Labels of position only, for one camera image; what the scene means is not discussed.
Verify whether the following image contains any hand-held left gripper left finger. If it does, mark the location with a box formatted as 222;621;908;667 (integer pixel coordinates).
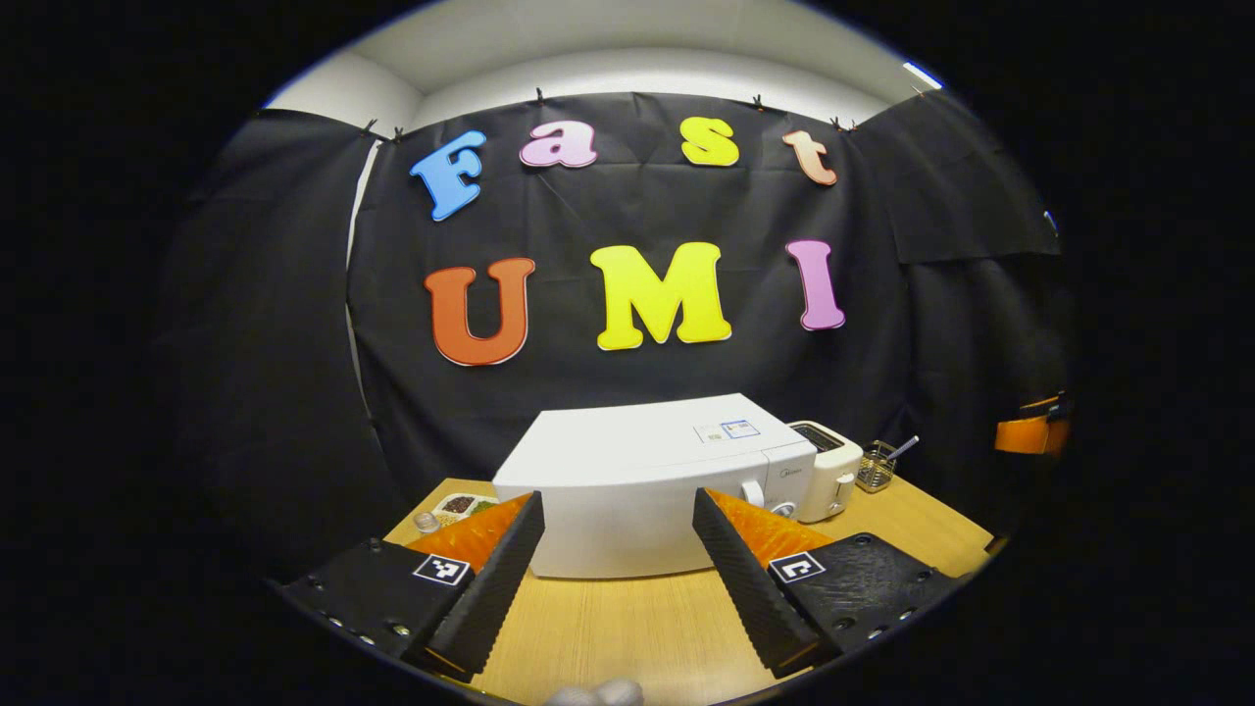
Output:
277;490;546;684

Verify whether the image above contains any cream white toaster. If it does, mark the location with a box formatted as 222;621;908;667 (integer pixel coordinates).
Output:
787;421;864;524

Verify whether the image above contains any wire utensil basket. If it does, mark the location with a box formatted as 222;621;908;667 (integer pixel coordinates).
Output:
856;440;898;493

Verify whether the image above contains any white microwave oven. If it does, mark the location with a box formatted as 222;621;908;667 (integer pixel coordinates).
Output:
492;393;818;580

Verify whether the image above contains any black backdrop cloth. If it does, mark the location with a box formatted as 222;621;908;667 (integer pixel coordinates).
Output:
147;90;1075;580

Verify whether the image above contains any white divided snack dish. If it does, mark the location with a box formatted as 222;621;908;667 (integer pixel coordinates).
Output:
431;492;501;526

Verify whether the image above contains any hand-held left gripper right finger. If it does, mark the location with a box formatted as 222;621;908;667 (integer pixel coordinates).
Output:
692;487;972;680

